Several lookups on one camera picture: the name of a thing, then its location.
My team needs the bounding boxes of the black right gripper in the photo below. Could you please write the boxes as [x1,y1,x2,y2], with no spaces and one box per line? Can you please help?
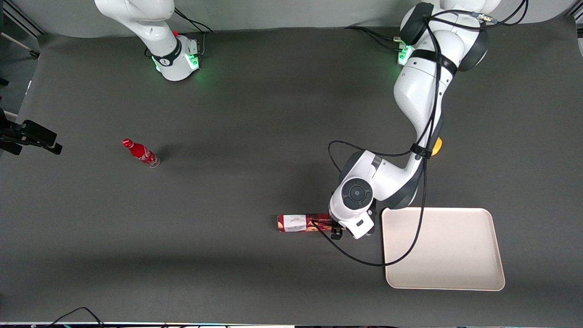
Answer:
[0,119,63,156]

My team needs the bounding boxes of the red cookie box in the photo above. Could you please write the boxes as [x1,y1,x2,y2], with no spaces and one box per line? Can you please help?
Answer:
[277,214,340,233]

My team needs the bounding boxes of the cream plastic tray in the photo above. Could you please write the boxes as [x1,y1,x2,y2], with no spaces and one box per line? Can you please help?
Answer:
[381,207,506,291]

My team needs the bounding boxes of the thin metal rod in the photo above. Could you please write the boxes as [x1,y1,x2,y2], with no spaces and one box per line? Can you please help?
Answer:
[0,33,41,59]

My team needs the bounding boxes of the red cola bottle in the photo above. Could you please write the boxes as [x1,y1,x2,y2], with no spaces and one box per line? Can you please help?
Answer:
[122,138,161,168]

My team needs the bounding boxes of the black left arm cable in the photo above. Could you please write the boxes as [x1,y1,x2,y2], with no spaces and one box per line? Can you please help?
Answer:
[311,0,530,267]

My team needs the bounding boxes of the aluminium frame bar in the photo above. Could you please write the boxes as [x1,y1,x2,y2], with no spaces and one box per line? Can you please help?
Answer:
[565,0,583,23]
[0,0,47,37]

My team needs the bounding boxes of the thin black cable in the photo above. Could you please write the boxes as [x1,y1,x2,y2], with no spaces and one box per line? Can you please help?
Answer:
[46,307,106,328]

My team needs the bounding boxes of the black right arm base cables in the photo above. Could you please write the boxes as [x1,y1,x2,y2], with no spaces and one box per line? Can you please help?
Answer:
[145,7,215,60]

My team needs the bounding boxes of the black arm base cables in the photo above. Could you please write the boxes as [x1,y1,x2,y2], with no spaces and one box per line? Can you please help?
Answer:
[345,26,406,51]
[145,7,215,60]

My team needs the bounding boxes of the black left arm base cables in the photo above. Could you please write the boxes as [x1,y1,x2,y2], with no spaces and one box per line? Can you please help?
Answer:
[345,26,406,51]

